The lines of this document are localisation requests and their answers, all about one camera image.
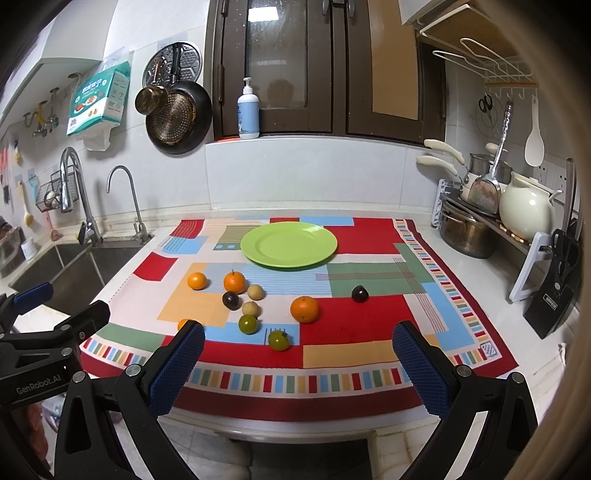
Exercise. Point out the white blue pump bottle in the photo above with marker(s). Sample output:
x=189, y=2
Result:
x=248, y=112

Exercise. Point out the white ceramic pot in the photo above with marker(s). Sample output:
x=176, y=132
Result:
x=527, y=207

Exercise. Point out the black knife block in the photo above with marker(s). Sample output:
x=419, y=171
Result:
x=550, y=303

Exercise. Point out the white wire rack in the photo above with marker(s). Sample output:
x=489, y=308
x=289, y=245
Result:
x=494, y=69

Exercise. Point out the green fruit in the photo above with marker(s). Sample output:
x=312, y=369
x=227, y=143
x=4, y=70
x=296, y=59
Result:
x=278, y=340
x=248, y=324

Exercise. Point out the large chrome faucet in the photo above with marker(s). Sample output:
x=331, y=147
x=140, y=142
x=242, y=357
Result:
x=89, y=231

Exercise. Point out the steel sink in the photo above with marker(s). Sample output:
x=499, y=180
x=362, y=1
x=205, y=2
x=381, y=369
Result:
x=76, y=273

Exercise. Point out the round metal steamer rack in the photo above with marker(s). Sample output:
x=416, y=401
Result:
x=184, y=60

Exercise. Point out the green fruit front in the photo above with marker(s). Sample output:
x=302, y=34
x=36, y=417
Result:
x=278, y=340

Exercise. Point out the dark plum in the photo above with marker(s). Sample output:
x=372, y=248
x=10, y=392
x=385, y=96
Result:
x=230, y=300
x=360, y=294

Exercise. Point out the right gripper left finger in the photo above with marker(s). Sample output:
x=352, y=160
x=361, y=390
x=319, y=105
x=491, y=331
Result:
x=87, y=444

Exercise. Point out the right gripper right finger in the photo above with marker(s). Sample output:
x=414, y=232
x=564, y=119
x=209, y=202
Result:
x=456, y=394

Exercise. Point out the white metal shelf rack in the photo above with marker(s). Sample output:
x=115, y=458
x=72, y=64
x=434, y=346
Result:
x=534, y=252

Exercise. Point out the large orange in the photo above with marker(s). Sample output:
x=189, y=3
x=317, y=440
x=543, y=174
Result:
x=304, y=309

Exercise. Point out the black scissors on wall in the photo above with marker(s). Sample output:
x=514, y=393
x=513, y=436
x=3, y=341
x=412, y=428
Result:
x=486, y=106

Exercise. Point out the paper towel box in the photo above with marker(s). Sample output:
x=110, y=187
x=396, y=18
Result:
x=100, y=102

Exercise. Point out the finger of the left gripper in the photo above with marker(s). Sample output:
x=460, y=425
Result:
x=69, y=333
x=19, y=304

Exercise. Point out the orange with stem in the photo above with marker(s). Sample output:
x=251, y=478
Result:
x=234, y=282

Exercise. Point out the green plate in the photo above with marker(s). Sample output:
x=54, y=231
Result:
x=289, y=245

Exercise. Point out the wire sponge basket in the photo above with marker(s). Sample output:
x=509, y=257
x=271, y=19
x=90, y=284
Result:
x=49, y=193

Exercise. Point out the colourful patchwork cloth mat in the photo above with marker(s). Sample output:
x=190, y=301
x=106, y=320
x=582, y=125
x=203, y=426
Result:
x=312, y=344

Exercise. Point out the black frying pan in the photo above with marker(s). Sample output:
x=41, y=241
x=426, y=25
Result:
x=203, y=106

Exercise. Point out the metal spatula turner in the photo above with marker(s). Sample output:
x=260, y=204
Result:
x=485, y=192

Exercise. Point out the brass perforated strainer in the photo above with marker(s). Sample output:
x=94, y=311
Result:
x=173, y=122

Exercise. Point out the tan round fruit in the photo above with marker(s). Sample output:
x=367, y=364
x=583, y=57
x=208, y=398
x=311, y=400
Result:
x=255, y=292
x=251, y=308

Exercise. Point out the steel stock pot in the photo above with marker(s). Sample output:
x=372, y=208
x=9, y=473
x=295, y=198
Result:
x=461, y=230

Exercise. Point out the white rice paddle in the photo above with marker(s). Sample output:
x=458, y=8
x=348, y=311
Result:
x=534, y=146

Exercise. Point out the small orange mandarin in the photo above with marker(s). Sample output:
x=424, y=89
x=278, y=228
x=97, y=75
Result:
x=197, y=281

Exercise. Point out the white handled saucepan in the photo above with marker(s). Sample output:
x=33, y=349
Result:
x=466, y=172

